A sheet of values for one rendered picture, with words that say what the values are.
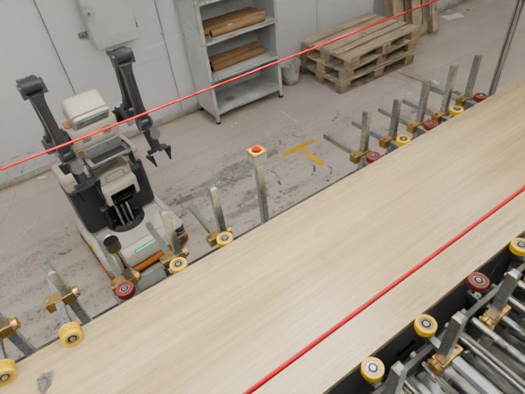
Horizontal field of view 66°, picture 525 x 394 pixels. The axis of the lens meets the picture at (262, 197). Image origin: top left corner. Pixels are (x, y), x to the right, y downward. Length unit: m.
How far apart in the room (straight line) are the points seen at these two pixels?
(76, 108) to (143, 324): 1.21
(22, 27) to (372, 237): 3.31
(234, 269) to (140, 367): 0.54
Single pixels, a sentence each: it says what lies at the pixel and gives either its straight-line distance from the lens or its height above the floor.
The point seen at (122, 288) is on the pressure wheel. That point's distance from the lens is 1.91.
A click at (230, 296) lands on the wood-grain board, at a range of 1.74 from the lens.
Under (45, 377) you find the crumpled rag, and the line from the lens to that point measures 1.81.
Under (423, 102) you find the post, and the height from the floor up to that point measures 1.00.
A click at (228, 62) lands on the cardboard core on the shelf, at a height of 0.57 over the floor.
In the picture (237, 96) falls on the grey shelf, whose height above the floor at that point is 0.14.
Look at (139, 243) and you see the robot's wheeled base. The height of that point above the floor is 0.28.
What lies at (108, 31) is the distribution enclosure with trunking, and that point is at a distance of 4.02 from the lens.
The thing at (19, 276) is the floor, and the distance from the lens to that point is 3.64.
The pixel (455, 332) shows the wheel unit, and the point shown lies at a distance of 1.51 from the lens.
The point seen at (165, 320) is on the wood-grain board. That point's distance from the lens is 1.75.
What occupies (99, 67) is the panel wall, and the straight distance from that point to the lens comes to 4.32.
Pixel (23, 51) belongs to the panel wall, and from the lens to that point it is 4.16.
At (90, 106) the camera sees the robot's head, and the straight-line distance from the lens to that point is 2.38.
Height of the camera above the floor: 2.33
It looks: 42 degrees down
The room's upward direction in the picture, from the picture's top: 7 degrees counter-clockwise
